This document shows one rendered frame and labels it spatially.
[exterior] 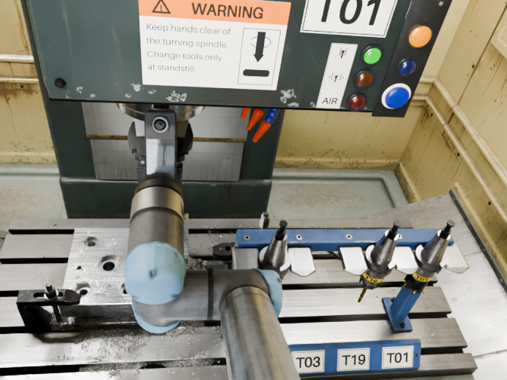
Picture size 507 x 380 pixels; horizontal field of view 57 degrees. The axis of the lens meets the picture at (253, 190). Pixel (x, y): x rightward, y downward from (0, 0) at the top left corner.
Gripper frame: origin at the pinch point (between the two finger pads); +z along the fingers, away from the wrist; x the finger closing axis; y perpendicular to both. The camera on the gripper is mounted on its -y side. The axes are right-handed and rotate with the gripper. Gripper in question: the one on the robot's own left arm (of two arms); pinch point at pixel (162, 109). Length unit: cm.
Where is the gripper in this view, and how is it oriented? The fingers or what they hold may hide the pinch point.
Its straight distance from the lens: 84.7
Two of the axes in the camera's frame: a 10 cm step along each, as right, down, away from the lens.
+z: -1.0, -7.1, 6.9
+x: 9.9, 0.1, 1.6
